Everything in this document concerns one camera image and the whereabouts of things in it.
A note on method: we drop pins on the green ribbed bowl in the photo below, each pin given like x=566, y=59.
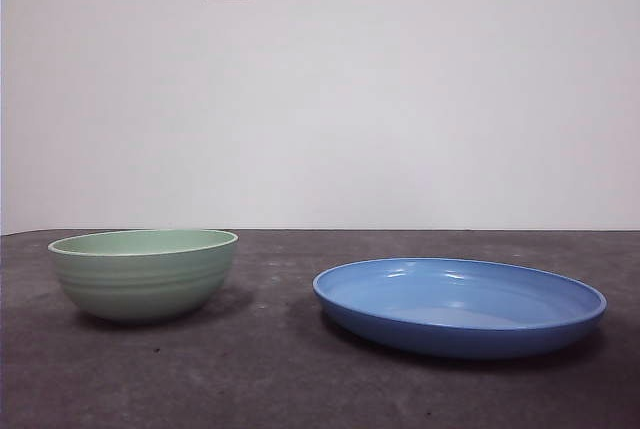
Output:
x=142, y=284

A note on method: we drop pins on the blue round plate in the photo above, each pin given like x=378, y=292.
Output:
x=450, y=339

